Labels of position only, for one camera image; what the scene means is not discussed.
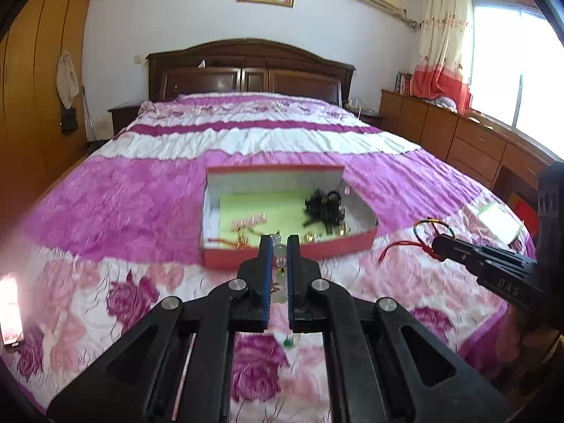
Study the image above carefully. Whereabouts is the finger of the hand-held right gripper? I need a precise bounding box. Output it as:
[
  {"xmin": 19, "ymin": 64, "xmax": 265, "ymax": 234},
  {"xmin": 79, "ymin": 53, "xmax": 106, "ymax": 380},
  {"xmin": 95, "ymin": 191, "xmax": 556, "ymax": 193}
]
[
  {"xmin": 431, "ymin": 234, "xmax": 537, "ymax": 274},
  {"xmin": 467, "ymin": 264, "xmax": 549, "ymax": 310}
]

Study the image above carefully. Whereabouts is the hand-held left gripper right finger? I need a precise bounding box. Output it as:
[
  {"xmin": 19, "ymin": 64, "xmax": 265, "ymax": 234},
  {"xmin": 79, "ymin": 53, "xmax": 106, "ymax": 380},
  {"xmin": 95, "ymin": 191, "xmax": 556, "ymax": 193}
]
[{"xmin": 286, "ymin": 234, "xmax": 512, "ymax": 423}]

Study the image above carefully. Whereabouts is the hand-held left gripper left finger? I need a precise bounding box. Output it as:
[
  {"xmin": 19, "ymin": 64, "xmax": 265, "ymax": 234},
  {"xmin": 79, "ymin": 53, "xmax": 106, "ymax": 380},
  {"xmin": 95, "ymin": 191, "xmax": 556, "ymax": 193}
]
[{"xmin": 46, "ymin": 234, "xmax": 274, "ymax": 423}]

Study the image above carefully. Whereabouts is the pale jade bead bracelet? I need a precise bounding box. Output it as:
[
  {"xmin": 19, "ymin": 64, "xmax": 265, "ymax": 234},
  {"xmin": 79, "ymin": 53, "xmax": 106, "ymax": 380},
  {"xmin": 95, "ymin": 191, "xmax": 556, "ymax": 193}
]
[{"xmin": 271, "ymin": 231, "xmax": 292, "ymax": 307}]

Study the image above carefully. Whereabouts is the orange string charm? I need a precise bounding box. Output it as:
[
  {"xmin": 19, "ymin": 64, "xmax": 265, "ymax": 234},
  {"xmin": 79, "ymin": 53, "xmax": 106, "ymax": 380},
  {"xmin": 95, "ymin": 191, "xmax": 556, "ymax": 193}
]
[{"xmin": 208, "ymin": 231, "xmax": 252, "ymax": 250}]

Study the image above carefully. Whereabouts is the red cardboard box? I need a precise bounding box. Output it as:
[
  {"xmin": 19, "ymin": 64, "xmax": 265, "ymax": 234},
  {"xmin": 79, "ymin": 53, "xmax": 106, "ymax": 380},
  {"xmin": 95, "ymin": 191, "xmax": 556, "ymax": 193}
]
[{"xmin": 200, "ymin": 165, "xmax": 380, "ymax": 270}]

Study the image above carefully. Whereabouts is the red braided string bracelet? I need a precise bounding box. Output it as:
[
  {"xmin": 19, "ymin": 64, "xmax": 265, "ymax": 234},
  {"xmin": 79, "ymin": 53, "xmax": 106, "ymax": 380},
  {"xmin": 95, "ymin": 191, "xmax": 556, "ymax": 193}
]
[{"xmin": 379, "ymin": 218, "xmax": 455, "ymax": 265}]

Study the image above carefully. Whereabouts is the pink pig hair clip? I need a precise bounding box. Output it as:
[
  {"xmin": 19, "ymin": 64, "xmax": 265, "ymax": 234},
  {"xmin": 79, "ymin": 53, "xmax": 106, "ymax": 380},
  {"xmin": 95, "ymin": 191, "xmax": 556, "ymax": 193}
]
[{"xmin": 230, "ymin": 214, "xmax": 269, "ymax": 229}]

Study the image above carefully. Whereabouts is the black feathered hair claw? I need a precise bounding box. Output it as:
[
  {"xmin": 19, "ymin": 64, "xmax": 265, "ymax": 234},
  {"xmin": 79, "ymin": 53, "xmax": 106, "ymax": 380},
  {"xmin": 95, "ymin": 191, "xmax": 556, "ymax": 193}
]
[{"xmin": 303, "ymin": 189, "xmax": 343, "ymax": 234}]

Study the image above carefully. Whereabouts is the light green paper sheet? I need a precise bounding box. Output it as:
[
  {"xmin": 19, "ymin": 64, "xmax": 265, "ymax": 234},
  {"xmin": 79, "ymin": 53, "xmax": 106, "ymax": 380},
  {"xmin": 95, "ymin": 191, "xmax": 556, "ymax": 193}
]
[{"xmin": 219, "ymin": 190, "xmax": 318, "ymax": 247}]

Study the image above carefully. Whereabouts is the low wooden cabinet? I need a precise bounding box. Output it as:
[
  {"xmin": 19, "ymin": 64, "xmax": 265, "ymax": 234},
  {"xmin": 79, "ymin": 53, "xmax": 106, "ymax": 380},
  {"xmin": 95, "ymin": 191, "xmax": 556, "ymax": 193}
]
[{"xmin": 380, "ymin": 89, "xmax": 560, "ymax": 195}]

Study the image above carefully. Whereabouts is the pink floral bedspread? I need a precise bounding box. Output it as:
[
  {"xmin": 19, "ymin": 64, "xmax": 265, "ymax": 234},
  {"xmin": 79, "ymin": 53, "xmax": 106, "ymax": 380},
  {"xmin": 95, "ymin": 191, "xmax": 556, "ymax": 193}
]
[{"xmin": 0, "ymin": 92, "xmax": 536, "ymax": 423}]

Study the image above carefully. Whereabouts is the dark wooden nightstand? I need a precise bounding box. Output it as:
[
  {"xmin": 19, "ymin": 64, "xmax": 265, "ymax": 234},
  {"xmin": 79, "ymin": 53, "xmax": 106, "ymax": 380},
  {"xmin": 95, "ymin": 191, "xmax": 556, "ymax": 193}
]
[
  {"xmin": 108, "ymin": 101, "xmax": 144, "ymax": 137},
  {"xmin": 348, "ymin": 106, "xmax": 385, "ymax": 130}
]

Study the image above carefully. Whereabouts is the window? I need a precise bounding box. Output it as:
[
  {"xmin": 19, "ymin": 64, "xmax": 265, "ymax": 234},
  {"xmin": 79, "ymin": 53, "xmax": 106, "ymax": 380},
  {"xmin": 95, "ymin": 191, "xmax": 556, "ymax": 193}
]
[{"xmin": 469, "ymin": 0, "xmax": 564, "ymax": 159}]

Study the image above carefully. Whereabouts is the cream and red curtain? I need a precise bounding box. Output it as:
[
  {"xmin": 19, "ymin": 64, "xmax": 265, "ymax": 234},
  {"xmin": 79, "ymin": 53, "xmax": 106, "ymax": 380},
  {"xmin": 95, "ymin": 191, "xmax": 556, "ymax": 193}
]
[{"xmin": 412, "ymin": 0, "xmax": 474, "ymax": 113}]

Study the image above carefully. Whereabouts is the dark wooden headboard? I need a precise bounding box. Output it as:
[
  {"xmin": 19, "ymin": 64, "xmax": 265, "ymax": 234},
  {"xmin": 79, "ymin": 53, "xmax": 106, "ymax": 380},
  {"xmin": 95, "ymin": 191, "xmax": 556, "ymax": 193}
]
[{"xmin": 146, "ymin": 39, "xmax": 356, "ymax": 107}]

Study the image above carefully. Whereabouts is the small black hanging bag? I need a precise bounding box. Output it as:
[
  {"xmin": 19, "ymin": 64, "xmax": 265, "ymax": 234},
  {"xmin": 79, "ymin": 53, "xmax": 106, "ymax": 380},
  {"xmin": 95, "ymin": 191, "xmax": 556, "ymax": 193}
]
[{"xmin": 61, "ymin": 108, "xmax": 79, "ymax": 135}]

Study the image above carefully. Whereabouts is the smartphone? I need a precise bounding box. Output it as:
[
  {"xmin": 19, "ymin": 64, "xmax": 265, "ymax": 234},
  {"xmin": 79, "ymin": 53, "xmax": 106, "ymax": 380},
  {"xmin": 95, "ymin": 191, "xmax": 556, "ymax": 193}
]
[{"xmin": 0, "ymin": 273, "xmax": 26, "ymax": 350}]

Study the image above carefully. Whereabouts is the beige hanging cloth bag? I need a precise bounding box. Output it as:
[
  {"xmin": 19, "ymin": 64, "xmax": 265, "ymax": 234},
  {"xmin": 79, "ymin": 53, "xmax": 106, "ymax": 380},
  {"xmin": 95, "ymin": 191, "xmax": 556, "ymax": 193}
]
[{"xmin": 56, "ymin": 50, "xmax": 80, "ymax": 109}]

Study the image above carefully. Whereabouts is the wooden wardrobe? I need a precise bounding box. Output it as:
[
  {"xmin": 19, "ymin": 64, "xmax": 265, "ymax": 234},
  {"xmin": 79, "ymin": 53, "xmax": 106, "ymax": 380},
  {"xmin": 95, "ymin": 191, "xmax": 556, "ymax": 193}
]
[{"xmin": 0, "ymin": 0, "xmax": 100, "ymax": 212}]

